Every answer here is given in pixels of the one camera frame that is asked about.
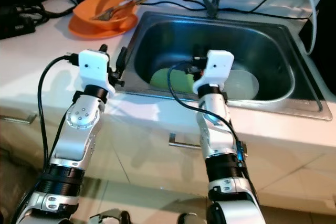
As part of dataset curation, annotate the orange plastic plate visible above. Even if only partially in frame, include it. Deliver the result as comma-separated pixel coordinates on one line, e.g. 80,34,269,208
67,14,139,40

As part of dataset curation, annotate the orange plastic bowl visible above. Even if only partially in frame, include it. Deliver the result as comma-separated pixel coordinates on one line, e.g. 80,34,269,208
73,0,137,30

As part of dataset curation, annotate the stainless steel sink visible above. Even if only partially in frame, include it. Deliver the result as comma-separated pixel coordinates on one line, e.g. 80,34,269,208
120,12,324,121

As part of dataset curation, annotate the green plate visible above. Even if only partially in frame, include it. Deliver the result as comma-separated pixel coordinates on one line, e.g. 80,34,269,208
149,68,198,93

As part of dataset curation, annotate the translucent white bowl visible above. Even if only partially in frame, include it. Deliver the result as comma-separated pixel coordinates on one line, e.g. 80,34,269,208
220,69,261,102

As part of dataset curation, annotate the black power strip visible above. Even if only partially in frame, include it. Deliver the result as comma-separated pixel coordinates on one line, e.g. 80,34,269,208
0,12,37,40

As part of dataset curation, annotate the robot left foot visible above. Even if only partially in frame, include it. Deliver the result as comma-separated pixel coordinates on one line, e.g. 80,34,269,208
88,208,135,224

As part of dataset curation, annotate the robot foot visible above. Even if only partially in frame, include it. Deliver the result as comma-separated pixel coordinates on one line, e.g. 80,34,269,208
175,212,206,224
88,208,135,224

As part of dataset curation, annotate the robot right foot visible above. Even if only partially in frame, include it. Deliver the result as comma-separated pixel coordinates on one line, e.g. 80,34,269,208
175,212,206,224

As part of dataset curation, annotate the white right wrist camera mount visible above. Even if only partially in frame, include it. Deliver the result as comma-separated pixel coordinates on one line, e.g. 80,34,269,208
193,50,235,97

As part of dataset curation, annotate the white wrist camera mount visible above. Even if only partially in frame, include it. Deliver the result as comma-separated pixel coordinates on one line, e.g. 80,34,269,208
78,49,115,94
193,50,235,97

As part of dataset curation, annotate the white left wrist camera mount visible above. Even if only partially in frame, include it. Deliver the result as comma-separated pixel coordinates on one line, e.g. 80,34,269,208
78,49,115,94

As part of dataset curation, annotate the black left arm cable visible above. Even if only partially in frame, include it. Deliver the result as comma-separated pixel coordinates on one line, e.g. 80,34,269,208
35,53,80,168

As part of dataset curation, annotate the white hose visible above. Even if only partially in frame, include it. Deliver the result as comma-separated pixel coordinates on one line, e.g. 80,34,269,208
292,0,320,56

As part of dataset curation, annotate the floor fan with wire grille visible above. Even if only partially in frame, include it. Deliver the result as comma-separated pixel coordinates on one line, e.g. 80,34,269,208
0,150,33,224

